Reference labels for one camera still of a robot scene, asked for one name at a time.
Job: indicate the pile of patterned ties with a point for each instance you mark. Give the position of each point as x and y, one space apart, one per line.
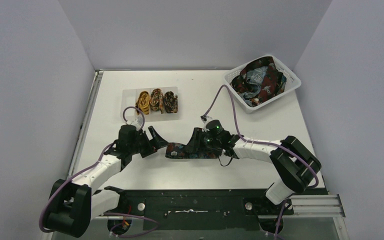
259 81

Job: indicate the white plastic basket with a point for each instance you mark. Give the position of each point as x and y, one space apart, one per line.
293 82

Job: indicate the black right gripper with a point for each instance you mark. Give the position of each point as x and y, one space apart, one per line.
196 139

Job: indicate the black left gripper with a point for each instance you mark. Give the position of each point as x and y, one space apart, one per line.
147 144

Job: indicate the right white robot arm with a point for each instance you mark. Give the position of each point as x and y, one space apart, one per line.
296 166

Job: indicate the dark brown rolled tie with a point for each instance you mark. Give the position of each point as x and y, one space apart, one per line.
170 100

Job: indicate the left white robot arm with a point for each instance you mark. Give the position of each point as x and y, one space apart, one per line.
74 202

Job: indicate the orange patterned rolled tie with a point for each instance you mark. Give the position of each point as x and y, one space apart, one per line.
157 100

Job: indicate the yellow rolled tie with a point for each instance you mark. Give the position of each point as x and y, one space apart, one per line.
143 102

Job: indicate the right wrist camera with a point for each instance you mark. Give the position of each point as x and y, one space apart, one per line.
206 119

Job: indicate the navy floral tie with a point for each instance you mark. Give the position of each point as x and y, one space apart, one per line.
176 150

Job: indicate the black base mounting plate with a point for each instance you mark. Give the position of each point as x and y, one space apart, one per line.
205 209

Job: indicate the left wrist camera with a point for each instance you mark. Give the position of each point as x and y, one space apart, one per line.
138 123

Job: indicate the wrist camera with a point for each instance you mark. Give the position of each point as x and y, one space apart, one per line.
206 119
138 123

